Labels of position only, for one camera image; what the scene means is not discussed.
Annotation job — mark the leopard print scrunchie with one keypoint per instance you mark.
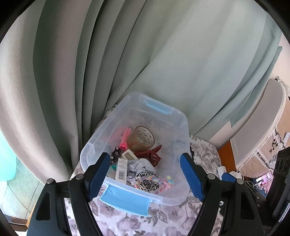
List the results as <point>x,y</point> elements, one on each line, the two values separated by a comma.
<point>147,181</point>

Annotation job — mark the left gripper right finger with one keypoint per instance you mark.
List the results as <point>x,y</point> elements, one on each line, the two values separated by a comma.
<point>195,176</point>

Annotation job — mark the cream plastic rectangular case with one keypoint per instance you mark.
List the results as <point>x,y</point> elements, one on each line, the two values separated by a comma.
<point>129,155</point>

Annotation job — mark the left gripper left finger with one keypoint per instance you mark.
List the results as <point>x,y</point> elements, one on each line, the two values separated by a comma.
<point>95,176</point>

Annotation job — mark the pink tube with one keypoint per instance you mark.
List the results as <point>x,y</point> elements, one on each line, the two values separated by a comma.
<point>123,143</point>

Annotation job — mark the blue bin latch handle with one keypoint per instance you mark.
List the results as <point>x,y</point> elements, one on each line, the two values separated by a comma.
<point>126,201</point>

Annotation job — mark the brown packing tape roll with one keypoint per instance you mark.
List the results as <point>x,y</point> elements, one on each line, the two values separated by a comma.
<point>140,139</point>

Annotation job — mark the white paper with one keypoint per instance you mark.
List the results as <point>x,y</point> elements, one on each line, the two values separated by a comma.
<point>135,167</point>

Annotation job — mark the green grey curtain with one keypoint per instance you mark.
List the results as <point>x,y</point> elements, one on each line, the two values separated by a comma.
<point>65,63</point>

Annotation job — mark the pastel colourful hair clip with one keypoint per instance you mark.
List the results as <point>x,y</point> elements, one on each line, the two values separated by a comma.
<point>165,184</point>

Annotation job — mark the small white product box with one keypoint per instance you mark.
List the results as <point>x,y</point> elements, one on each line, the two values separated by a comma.
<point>121,171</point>

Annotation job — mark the clear plastic storage bin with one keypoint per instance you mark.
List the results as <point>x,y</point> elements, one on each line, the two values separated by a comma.
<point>143,123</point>

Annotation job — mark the dark red hair claw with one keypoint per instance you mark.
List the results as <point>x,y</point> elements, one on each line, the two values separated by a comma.
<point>151,155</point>

